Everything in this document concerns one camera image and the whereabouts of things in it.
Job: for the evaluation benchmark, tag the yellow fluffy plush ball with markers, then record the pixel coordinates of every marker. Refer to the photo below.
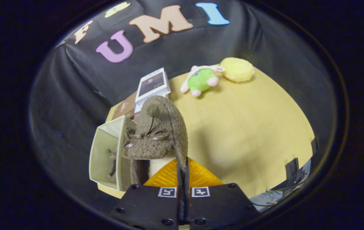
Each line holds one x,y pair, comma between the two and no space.
237,69

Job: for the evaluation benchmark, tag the brown fuzzy slipper shoe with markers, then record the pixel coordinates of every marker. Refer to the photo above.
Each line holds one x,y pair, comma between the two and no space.
113,167
159,121

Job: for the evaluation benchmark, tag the grey fabric storage box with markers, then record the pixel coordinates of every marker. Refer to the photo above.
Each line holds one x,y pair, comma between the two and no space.
100,153

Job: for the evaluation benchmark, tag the green and pink plush toy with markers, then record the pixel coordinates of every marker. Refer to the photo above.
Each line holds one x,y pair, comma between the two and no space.
201,80

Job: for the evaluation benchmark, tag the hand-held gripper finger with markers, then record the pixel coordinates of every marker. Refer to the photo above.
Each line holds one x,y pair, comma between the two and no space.
187,191
180,191

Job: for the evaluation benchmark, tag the black backdrop cloth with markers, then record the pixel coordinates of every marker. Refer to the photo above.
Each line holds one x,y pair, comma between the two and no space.
264,48

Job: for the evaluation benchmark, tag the brown cover book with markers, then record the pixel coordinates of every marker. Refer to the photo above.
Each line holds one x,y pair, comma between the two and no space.
125,107

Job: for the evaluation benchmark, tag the plain white book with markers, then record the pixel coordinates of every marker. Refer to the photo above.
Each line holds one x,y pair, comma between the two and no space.
138,107

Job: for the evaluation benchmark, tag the black tape strip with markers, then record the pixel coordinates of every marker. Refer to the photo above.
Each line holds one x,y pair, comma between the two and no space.
314,145
292,168

